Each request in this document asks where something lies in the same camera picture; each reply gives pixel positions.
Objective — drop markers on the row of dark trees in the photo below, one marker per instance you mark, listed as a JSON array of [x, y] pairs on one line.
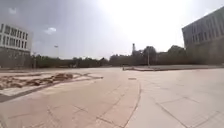
[[100, 61]]

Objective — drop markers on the tall tower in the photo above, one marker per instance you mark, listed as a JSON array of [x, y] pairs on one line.
[[133, 47]]

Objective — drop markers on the pale stone paved plaza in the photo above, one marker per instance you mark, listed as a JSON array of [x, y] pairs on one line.
[[140, 100]]

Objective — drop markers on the low raised stone platform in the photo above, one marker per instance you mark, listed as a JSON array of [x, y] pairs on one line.
[[166, 68]]

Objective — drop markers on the grey building with many windows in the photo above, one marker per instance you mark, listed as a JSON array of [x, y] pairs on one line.
[[206, 40]]

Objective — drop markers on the pale building with window grid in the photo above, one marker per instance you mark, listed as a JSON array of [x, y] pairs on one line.
[[13, 43]]

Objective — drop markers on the lamp post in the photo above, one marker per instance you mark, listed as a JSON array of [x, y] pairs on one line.
[[57, 51]]

